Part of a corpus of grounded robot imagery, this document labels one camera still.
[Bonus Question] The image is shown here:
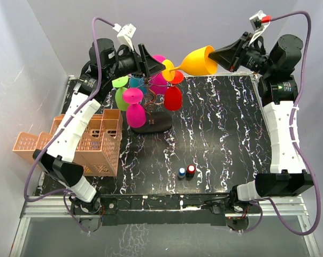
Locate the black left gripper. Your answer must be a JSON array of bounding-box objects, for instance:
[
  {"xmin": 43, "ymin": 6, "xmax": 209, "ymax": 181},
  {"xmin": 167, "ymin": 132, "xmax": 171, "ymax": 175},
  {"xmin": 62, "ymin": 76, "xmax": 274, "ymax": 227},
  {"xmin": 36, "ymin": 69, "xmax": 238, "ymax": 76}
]
[{"xmin": 106, "ymin": 44, "xmax": 165, "ymax": 81}]

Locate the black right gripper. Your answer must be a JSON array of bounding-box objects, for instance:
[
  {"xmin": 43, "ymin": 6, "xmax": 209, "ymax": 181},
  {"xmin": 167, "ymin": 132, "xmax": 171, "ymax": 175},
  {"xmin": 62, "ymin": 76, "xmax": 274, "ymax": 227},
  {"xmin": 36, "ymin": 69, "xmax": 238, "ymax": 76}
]
[{"xmin": 209, "ymin": 32, "xmax": 275, "ymax": 77}]

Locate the blue plastic wine glass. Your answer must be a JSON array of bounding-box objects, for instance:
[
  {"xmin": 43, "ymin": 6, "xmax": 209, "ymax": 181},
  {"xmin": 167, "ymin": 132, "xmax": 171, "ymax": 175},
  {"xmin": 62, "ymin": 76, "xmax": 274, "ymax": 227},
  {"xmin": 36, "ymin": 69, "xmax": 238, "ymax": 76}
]
[{"xmin": 129, "ymin": 77, "xmax": 147, "ymax": 95}]

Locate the magenta plastic wine glass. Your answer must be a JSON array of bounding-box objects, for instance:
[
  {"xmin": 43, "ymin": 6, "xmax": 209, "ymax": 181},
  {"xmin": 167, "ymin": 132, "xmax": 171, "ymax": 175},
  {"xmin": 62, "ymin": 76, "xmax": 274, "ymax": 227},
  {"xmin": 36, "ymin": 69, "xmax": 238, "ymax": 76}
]
[{"xmin": 148, "ymin": 55, "xmax": 169, "ymax": 95}]

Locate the orange plastic wine glass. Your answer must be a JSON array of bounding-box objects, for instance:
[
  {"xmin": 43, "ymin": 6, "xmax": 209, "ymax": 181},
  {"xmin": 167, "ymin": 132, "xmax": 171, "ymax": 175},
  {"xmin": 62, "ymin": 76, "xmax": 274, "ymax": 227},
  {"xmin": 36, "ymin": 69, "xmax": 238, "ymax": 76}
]
[{"xmin": 161, "ymin": 46, "xmax": 218, "ymax": 82}]

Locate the green plastic wine glass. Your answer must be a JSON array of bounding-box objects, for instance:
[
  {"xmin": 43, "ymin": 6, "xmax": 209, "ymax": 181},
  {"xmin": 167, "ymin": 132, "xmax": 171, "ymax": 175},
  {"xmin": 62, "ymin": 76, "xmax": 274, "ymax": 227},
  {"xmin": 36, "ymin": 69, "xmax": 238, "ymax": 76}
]
[{"xmin": 112, "ymin": 76, "xmax": 129, "ymax": 111}]

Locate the red plastic wine glass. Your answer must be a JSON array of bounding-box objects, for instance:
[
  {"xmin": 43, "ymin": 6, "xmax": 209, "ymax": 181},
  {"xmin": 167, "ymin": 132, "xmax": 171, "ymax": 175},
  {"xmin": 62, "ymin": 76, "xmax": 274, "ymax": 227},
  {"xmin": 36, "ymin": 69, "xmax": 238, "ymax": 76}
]
[{"xmin": 164, "ymin": 70, "xmax": 184, "ymax": 111}]

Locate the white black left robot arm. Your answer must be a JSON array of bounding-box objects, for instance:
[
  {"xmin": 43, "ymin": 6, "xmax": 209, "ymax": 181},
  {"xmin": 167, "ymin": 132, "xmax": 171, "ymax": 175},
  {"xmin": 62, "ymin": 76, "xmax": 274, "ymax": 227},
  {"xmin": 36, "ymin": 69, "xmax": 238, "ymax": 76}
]
[{"xmin": 33, "ymin": 38, "xmax": 165, "ymax": 214}]

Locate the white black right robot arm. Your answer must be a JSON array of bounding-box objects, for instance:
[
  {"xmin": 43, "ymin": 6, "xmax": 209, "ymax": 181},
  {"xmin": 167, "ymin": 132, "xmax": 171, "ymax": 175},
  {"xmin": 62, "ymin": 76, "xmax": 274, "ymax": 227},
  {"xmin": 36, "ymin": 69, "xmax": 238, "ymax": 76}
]
[{"xmin": 209, "ymin": 32, "xmax": 314, "ymax": 213}]

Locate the metal wine glass rack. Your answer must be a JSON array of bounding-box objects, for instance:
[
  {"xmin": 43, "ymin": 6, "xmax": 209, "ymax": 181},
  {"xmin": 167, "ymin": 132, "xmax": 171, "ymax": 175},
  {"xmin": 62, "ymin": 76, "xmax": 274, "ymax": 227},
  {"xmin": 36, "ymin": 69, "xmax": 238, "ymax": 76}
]
[{"xmin": 131, "ymin": 78, "xmax": 173, "ymax": 134}]

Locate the peach plastic basket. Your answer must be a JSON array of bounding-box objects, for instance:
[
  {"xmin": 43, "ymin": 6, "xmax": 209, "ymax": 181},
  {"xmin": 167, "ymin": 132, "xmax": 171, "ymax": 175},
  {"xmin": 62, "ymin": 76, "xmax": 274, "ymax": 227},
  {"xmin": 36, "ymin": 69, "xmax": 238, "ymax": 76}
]
[{"xmin": 13, "ymin": 109, "xmax": 123, "ymax": 177}]

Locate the blue capped small bottle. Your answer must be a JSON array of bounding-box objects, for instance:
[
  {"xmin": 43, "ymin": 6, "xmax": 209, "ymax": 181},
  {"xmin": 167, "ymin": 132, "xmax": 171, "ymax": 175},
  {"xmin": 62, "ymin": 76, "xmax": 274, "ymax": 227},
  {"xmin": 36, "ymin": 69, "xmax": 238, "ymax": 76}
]
[{"xmin": 178, "ymin": 168, "xmax": 186, "ymax": 179}]

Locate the red capped small bottle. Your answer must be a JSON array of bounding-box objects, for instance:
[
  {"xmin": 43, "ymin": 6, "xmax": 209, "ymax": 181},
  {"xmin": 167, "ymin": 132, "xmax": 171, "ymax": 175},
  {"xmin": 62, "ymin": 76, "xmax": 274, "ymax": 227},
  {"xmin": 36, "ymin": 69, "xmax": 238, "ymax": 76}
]
[{"xmin": 185, "ymin": 164, "xmax": 196, "ymax": 180}]

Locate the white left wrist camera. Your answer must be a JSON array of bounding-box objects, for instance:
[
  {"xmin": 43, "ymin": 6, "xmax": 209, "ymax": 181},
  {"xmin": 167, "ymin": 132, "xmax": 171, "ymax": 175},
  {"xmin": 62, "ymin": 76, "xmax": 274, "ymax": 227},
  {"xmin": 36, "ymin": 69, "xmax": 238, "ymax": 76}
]
[{"xmin": 113, "ymin": 24, "xmax": 136, "ymax": 51}]

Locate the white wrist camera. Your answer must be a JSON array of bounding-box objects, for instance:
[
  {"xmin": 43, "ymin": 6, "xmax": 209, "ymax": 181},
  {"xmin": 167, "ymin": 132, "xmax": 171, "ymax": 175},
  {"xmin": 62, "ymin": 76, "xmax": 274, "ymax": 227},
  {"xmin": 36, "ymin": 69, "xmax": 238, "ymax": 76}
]
[
  {"xmin": 249, "ymin": 10, "xmax": 271, "ymax": 45},
  {"xmin": 113, "ymin": 24, "xmax": 136, "ymax": 51}
]

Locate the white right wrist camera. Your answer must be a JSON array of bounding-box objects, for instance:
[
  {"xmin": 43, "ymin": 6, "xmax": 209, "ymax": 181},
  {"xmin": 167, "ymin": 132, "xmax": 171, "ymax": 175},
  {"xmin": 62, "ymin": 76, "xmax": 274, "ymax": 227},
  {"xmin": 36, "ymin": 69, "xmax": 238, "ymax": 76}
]
[{"xmin": 249, "ymin": 10, "xmax": 271, "ymax": 45}]

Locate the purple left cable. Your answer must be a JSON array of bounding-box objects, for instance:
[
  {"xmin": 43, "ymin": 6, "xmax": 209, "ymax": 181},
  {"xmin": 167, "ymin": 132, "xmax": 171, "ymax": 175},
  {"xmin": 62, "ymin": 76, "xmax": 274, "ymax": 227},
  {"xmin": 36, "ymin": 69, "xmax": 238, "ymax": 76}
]
[{"xmin": 24, "ymin": 17, "xmax": 122, "ymax": 235}]

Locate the purple cable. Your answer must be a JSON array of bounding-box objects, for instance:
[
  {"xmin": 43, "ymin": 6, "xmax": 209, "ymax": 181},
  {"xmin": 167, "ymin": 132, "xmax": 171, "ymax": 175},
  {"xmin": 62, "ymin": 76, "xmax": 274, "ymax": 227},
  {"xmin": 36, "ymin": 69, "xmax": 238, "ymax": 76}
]
[
  {"xmin": 241, "ymin": 10, "xmax": 319, "ymax": 236},
  {"xmin": 24, "ymin": 17, "xmax": 122, "ymax": 235}
]

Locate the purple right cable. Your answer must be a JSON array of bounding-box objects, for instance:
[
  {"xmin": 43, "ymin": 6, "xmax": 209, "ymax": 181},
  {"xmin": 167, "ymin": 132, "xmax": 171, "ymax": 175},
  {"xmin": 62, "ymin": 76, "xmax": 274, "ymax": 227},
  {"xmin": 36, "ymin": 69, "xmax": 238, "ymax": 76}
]
[{"xmin": 241, "ymin": 10, "xmax": 319, "ymax": 236}]

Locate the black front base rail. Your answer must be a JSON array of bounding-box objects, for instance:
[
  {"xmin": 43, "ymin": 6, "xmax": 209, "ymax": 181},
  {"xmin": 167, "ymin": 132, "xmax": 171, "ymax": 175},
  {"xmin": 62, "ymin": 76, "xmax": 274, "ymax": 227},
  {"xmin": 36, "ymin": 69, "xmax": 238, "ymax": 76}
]
[{"xmin": 70, "ymin": 193, "xmax": 261, "ymax": 231}]

